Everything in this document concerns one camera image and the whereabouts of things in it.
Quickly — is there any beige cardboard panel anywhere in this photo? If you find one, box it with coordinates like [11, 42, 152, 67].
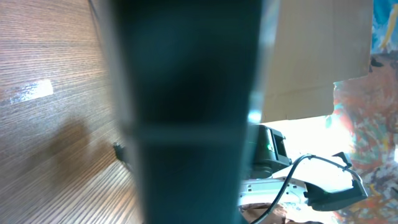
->
[262, 0, 373, 122]

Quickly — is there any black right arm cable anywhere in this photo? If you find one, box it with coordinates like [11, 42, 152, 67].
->
[250, 154, 363, 224]

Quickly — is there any colourful patterned cloth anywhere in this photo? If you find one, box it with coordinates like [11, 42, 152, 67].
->
[327, 0, 397, 223]

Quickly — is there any Galaxy smartphone cyan screen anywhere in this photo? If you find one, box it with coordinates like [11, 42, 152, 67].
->
[101, 0, 279, 224]

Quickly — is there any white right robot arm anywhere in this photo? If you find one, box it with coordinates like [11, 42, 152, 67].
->
[238, 124, 368, 223]

